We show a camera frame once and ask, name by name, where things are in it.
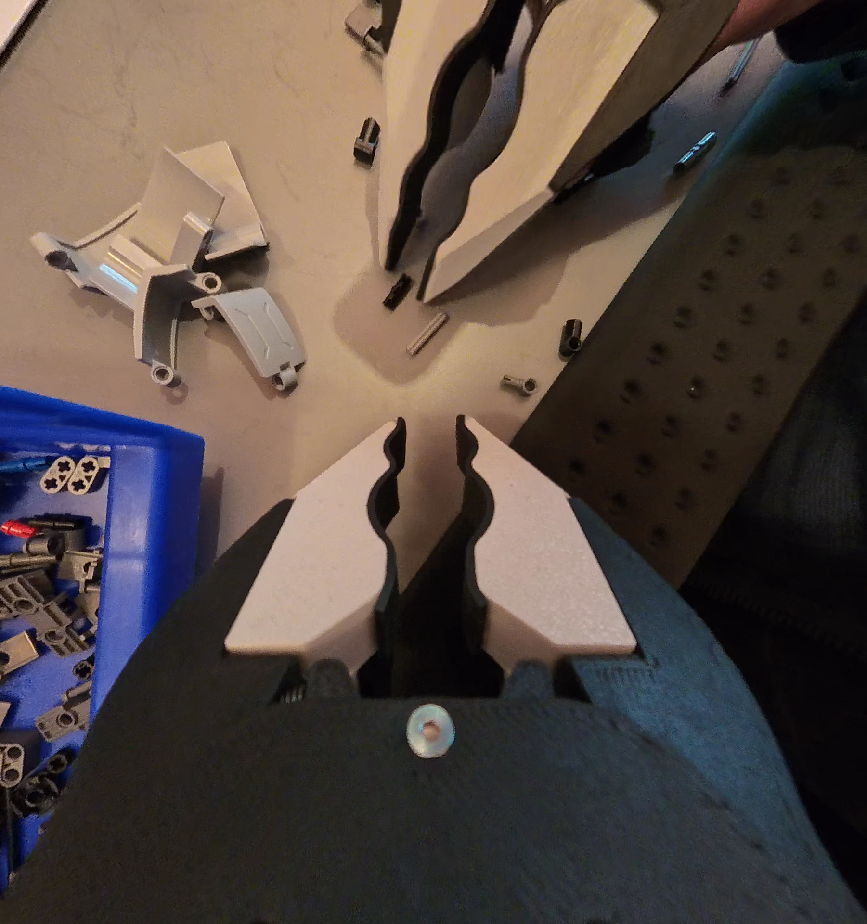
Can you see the black pin connector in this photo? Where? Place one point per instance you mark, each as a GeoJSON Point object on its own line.
{"type": "Point", "coordinates": [366, 141]}

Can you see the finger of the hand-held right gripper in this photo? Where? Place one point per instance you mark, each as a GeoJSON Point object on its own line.
{"type": "Point", "coordinates": [570, 86]}
{"type": "Point", "coordinates": [411, 72]}

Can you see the heap of grey panel pieces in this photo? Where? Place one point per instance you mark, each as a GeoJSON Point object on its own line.
{"type": "Point", "coordinates": [166, 274]}

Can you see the pile of small building pieces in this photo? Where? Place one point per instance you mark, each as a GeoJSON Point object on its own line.
{"type": "Point", "coordinates": [29, 599]}

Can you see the person's right forearm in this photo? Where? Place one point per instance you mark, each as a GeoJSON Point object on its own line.
{"type": "Point", "coordinates": [837, 29]}

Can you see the small grey pin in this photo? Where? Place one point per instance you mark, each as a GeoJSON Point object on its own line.
{"type": "Point", "coordinates": [427, 333]}

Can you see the small black piece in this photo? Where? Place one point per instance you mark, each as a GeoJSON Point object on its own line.
{"type": "Point", "coordinates": [398, 291]}

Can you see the small grey pin connector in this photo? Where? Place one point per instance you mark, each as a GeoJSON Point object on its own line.
{"type": "Point", "coordinates": [518, 384]}

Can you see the short grey tube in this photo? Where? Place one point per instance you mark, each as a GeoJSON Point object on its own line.
{"type": "Point", "coordinates": [695, 151]}

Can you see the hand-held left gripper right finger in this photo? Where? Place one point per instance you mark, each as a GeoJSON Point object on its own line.
{"type": "Point", "coordinates": [549, 577]}

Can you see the black pin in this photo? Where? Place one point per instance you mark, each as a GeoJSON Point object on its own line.
{"type": "Point", "coordinates": [570, 336]}

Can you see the grey flat hinge piece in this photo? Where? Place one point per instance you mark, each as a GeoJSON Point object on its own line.
{"type": "Point", "coordinates": [367, 25]}

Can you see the thin grey tube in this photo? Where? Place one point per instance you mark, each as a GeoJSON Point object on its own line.
{"type": "Point", "coordinates": [740, 65]}

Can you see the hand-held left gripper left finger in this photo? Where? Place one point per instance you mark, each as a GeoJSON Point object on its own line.
{"type": "Point", "coordinates": [303, 577]}

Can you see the blue woven fabric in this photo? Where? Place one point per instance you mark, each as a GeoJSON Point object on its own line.
{"type": "Point", "coordinates": [823, 577]}

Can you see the person's right hand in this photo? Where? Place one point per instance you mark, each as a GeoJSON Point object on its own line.
{"type": "Point", "coordinates": [747, 18]}

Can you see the black studded armrest pad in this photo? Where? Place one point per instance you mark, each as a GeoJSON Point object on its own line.
{"type": "Point", "coordinates": [729, 325]}

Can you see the blue plastic bin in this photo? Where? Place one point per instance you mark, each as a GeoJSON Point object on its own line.
{"type": "Point", "coordinates": [151, 505]}

